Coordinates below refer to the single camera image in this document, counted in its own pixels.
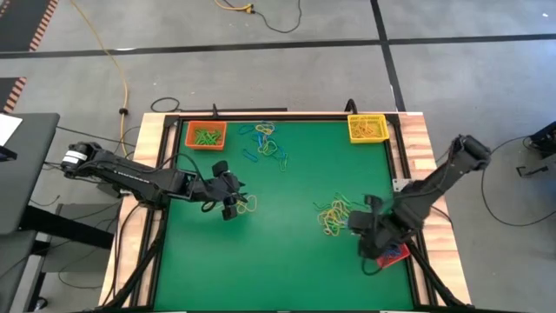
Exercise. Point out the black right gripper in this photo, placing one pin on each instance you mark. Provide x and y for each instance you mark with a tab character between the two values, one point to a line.
378	235

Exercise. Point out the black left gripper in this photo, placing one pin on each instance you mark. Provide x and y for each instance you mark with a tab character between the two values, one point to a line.
215	189

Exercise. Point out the rubber band pile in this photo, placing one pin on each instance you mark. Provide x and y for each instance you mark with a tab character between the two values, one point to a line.
252	204
332	217

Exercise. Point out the blue rubber band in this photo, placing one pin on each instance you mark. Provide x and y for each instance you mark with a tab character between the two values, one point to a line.
245	129
280	148
260	140
394	251
249	155

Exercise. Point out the green rubber band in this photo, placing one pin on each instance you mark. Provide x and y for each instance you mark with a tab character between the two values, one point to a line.
271	146
200	140
283	165
332	227
319	204
213	137
202	136
341	197

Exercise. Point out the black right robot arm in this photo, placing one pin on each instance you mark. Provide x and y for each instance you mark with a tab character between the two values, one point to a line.
434	182

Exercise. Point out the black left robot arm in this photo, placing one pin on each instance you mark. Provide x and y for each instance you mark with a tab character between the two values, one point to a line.
139	176

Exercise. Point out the right pile of bands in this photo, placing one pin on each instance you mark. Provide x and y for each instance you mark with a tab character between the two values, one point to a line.
341	208

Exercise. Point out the orange plastic basket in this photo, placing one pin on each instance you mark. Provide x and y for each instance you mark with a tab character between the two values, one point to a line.
204	148

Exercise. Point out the red plastic basket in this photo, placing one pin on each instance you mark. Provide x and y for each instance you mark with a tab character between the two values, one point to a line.
384	262

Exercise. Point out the yellow plastic basket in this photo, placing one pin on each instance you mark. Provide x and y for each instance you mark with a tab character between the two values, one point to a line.
358	140

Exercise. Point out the light wooden table board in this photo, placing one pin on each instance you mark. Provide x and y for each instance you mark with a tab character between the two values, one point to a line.
412	126
150	130

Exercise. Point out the green table mat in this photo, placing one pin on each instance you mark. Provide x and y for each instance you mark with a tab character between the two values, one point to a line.
282	269

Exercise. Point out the black floor equipment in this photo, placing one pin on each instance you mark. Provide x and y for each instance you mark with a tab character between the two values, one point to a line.
545	141

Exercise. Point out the black desk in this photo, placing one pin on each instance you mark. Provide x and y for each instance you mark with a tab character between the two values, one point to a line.
30	182

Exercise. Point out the dark flat desk item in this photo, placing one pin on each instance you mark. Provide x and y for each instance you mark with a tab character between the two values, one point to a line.
6	154

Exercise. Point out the white paper stack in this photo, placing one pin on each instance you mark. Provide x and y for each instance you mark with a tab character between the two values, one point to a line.
8	128

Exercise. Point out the grey desk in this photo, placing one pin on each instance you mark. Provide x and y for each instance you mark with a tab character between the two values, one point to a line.
13	269

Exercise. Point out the black striped floor mat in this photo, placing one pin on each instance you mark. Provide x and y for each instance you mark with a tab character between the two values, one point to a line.
6	93
21	21

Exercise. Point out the black aluminium table frame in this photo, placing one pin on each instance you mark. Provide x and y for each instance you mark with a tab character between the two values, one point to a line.
304	117

